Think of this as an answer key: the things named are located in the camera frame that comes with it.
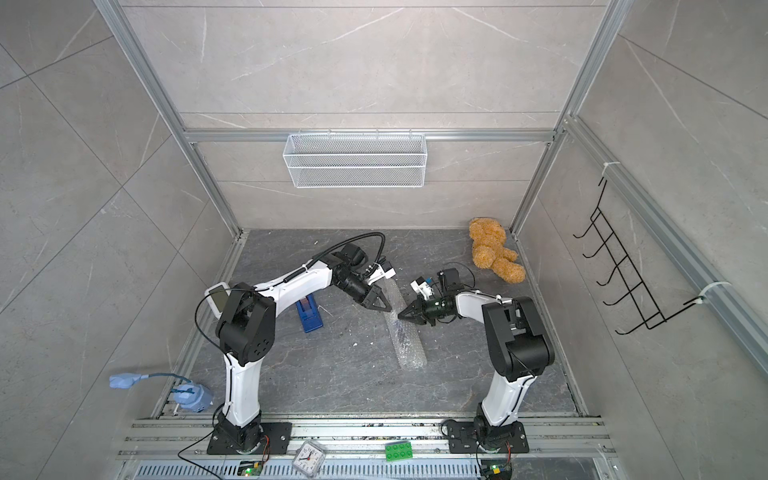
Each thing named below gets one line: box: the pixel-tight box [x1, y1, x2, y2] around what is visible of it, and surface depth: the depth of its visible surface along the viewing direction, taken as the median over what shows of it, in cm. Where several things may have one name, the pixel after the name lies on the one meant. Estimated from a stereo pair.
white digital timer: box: [204, 282, 232, 319], surface depth 98 cm
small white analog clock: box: [292, 439, 326, 478], surface depth 70 cm
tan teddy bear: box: [469, 217, 527, 284], surface depth 105 cm
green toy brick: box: [385, 442, 413, 462], surface depth 70 cm
